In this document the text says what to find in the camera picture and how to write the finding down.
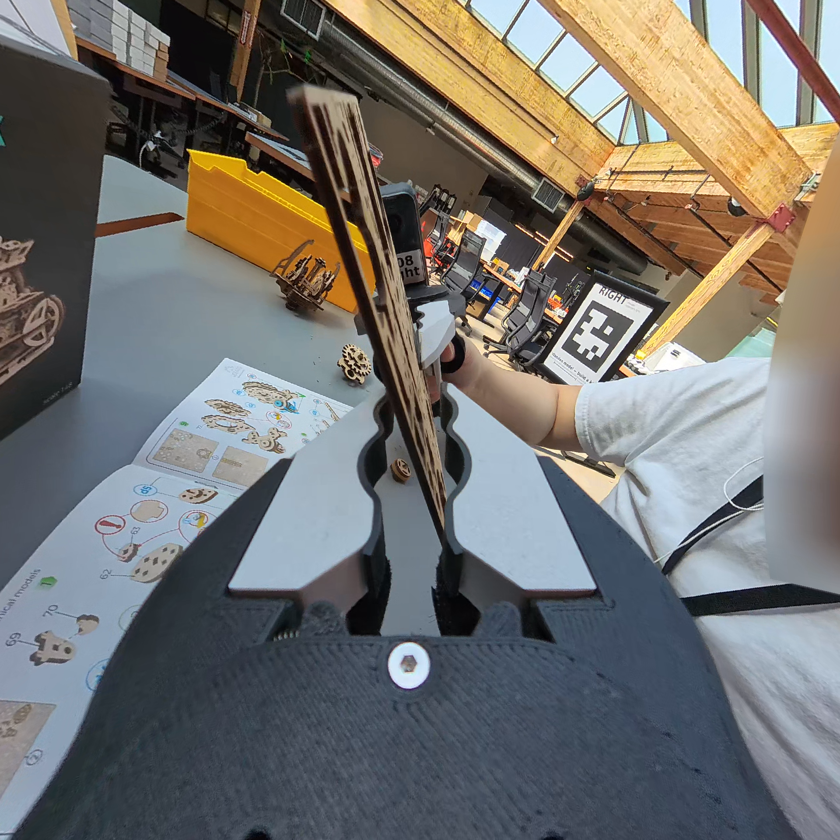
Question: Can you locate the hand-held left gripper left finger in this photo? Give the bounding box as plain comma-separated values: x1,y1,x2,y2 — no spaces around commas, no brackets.
228,392,395,621

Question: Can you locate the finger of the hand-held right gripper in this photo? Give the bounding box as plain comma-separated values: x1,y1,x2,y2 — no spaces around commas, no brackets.
415,302,458,370

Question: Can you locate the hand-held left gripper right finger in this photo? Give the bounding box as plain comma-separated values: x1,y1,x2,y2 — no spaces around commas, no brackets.
433,386,598,618

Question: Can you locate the wooden laser-cut parts sheet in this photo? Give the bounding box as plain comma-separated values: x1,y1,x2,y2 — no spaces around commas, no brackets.
287,84,450,559

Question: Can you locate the person's right forearm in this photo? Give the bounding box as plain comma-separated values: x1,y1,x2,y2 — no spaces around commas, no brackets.
472,357,585,454

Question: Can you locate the partly assembled wooden model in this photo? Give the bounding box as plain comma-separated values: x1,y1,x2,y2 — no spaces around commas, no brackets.
270,240,342,315

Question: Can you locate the black model kit box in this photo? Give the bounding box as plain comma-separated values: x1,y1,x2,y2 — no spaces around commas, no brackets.
0,29,112,441

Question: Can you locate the person's right hand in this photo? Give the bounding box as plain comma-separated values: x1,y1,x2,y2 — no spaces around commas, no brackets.
425,341,488,409

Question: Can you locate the black office chair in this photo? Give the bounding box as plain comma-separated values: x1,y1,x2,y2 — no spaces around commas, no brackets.
482,269,559,375
453,230,490,336

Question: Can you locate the wooden gear assembly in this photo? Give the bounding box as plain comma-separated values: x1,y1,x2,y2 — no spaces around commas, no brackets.
337,343,374,385

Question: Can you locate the yellow plastic bin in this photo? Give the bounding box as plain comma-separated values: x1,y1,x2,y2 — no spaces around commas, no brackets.
185,150,378,315

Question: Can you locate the white instruction booklet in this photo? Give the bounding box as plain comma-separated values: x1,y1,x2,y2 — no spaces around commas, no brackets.
0,357,355,834

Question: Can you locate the black framed tag sign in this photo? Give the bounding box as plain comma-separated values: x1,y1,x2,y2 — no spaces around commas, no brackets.
538,272,670,385

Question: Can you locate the stack of white boxes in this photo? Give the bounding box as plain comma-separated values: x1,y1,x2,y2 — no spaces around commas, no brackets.
66,0,172,80

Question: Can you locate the thin white cord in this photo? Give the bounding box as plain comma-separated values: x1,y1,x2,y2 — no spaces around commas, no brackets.
656,456,765,565

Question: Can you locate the black webbing strap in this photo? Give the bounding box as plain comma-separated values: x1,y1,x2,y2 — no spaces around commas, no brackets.
663,476,840,618

